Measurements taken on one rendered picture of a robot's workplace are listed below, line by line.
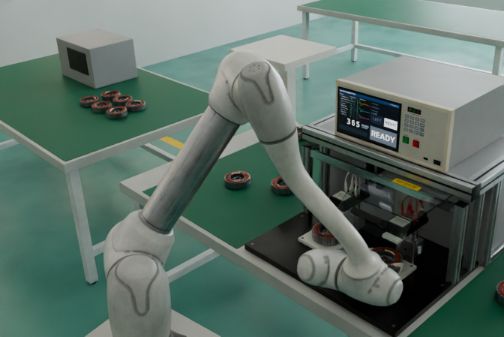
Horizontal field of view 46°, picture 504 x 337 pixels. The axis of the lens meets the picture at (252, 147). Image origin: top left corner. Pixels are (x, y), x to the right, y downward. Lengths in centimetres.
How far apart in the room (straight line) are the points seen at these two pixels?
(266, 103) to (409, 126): 67
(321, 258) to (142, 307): 50
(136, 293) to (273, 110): 56
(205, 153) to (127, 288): 39
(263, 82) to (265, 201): 113
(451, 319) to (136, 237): 95
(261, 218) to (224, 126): 83
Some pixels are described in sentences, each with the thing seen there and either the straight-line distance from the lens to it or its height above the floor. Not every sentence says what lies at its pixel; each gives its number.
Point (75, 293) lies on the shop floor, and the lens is 336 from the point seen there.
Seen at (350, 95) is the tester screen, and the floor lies 128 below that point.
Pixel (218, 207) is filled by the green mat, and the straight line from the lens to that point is 243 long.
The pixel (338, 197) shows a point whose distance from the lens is 214.
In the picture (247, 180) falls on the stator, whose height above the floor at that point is 78.
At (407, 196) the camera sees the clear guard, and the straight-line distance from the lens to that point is 188.
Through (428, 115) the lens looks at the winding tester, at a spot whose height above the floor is 129.
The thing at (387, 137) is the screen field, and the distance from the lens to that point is 200.
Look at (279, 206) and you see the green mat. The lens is 242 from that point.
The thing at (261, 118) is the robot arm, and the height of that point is 145.
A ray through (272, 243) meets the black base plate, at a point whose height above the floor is 77.
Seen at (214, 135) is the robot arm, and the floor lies 135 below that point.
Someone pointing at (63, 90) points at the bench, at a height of 75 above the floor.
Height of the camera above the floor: 198
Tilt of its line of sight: 25 degrees down
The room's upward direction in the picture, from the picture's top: 2 degrees counter-clockwise
